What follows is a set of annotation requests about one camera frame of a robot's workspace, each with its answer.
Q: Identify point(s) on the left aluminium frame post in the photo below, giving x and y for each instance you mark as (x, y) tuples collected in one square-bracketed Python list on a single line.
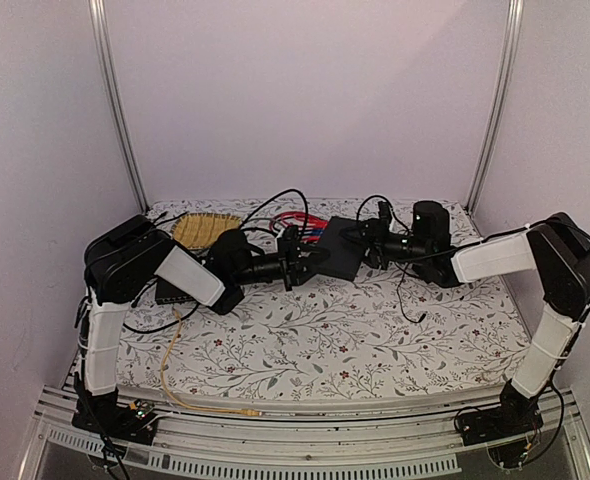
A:
[(101, 35)]

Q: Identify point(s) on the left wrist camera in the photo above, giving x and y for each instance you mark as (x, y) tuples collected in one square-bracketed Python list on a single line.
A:
[(288, 238)]

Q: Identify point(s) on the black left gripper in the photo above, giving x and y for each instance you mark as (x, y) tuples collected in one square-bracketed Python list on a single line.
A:
[(293, 263)]

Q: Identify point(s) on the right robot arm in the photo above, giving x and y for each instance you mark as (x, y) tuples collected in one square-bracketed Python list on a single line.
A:
[(552, 253)]

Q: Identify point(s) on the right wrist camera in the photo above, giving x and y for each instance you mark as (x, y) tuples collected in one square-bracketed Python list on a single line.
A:
[(431, 223)]

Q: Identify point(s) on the yellow woven mat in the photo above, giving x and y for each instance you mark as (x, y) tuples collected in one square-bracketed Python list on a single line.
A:
[(198, 231)]

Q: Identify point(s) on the right aluminium frame post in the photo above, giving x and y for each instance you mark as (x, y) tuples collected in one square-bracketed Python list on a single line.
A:
[(506, 66)]

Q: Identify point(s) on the black network switch box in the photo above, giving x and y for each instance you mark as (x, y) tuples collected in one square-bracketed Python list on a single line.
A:
[(346, 258)]

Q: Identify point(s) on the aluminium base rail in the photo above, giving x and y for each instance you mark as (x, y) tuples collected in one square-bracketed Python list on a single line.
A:
[(402, 438)]

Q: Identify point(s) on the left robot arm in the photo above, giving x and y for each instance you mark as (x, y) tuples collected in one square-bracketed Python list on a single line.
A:
[(121, 263)]

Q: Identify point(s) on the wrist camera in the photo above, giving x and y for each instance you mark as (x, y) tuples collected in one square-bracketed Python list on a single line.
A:
[(431, 223), (288, 238)]

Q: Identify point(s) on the aluminium frame post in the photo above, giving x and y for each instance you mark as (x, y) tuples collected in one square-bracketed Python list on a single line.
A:
[(101, 35), (506, 66)]

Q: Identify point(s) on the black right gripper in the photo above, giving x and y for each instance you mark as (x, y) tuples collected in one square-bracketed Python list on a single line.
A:
[(377, 232)]

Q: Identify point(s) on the floral patterned table cloth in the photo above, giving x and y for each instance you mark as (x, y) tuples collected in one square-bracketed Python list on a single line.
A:
[(382, 335)]

